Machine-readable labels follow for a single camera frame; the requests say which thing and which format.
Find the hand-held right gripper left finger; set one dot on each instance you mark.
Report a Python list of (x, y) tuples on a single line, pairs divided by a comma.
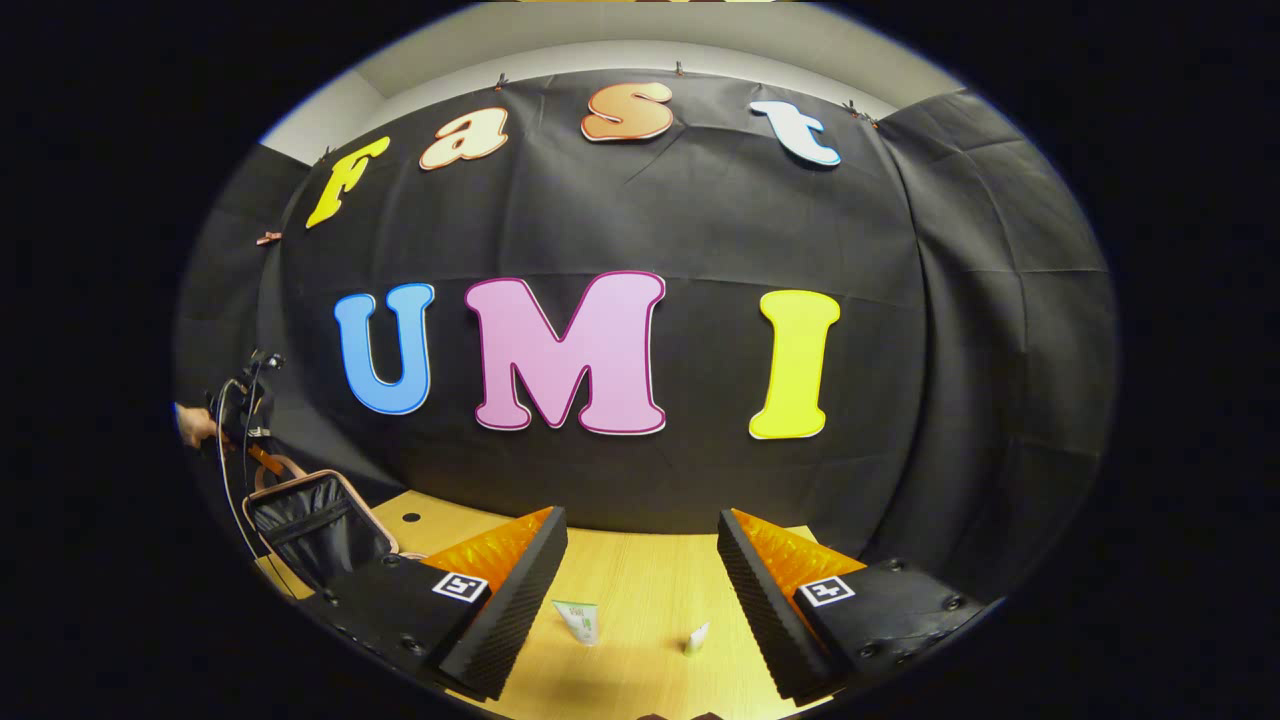
[(510, 600)]

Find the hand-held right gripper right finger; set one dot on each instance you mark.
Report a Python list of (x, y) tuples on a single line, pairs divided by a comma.
[(760, 600)]

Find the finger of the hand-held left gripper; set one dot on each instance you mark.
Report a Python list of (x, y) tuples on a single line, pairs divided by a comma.
[(265, 458)]

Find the large white green tube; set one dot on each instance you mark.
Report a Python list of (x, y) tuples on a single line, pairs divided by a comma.
[(580, 620)]

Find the small white green tube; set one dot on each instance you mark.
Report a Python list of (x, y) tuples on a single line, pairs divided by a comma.
[(697, 639)]

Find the row of small cloth clips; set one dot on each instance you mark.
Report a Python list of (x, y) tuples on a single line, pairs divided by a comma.
[(678, 69)]

